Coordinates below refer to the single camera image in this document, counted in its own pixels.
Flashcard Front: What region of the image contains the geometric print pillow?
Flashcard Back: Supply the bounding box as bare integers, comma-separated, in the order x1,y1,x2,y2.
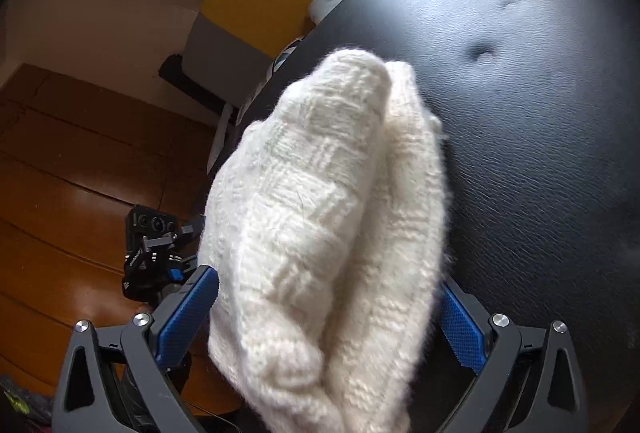
270,37,303,71

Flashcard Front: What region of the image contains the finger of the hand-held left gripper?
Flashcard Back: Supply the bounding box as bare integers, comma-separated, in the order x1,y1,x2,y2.
176,213,207,240

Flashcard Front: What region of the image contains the cream knitted sweater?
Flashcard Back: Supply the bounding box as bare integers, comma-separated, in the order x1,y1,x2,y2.
197,46,451,433

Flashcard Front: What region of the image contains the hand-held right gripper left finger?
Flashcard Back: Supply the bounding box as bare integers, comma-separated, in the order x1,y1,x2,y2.
52,264,221,433

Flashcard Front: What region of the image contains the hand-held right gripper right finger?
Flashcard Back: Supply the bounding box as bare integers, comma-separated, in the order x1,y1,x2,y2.
439,275,593,433

